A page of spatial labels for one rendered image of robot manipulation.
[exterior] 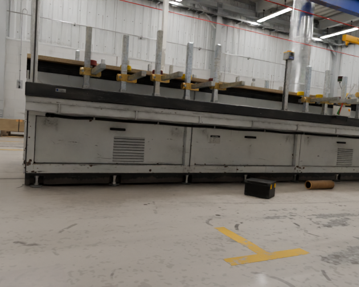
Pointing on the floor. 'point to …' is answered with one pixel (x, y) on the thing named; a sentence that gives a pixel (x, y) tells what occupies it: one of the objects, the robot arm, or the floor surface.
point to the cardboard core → (319, 184)
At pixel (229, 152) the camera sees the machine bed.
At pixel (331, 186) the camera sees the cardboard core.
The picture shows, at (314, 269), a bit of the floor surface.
